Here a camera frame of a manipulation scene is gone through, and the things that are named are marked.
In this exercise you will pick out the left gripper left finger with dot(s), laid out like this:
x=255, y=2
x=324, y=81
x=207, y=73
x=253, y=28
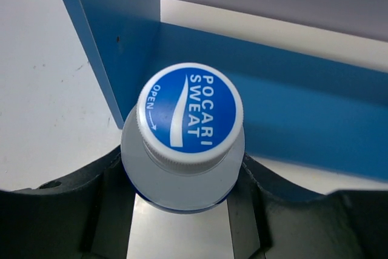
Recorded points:
x=85, y=214

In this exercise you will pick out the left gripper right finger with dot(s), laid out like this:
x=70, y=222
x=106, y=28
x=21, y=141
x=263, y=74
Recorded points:
x=271, y=217

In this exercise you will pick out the Pocari Sweat bottle front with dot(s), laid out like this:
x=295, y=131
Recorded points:
x=183, y=143

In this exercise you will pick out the blue and yellow wooden shelf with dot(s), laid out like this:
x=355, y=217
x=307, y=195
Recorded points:
x=297, y=108

